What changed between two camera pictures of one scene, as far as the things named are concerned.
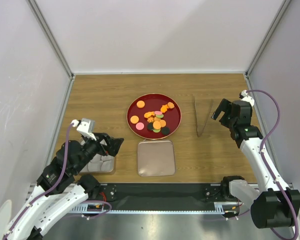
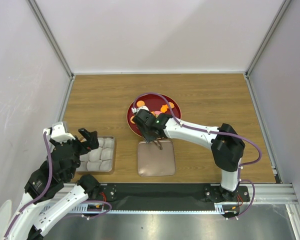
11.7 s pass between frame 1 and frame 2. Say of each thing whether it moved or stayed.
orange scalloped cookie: stayed
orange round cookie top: stayed
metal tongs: moved
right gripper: moved
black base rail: stayed
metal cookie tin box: stayed
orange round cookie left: stayed
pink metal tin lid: stayed
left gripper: moved
